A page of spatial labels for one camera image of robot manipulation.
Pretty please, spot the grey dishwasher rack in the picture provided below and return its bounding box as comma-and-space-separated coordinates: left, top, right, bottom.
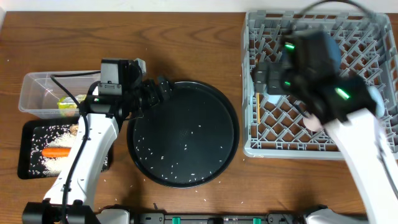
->
241, 11, 397, 160

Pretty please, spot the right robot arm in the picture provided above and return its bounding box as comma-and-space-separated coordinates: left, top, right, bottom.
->
253, 30, 397, 223

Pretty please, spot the orange carrot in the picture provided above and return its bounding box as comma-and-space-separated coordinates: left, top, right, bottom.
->
42, 147, 71, 158

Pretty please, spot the yellow green snack wrapper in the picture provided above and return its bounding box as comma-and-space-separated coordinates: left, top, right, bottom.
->
57, 96, 79, 117

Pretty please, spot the wooden chopstick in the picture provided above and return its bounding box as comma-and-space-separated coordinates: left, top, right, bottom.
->
256, 93, 261, 124

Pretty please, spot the light blue cup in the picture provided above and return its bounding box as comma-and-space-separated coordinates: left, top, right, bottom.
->
267, 95, 282, 105

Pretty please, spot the black rectangular tray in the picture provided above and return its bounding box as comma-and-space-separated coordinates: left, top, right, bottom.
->
17, 116, 114, 180

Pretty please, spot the round black serving tray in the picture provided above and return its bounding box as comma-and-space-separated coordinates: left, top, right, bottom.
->
127, 82, 239, 189

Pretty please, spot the clear plastic bin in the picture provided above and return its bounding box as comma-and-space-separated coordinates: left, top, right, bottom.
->
19, 71, 100, 119

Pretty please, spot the pink cup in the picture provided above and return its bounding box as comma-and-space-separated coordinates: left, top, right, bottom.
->
303, 116, 323, 132

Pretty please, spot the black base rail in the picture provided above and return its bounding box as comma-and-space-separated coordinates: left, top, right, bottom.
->
96, 203, 368, 224

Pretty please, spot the white rice pile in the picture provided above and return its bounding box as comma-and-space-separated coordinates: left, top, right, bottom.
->
29, 124, 109, 177

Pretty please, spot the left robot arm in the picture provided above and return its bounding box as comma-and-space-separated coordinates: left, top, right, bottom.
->
22, 58, 171, 224

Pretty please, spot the dark blue plate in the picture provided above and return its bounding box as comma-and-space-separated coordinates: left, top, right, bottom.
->
281, 30, 341, 81

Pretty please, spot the light blue bowl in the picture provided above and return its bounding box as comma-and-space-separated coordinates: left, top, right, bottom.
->
368, 86, 385, 118

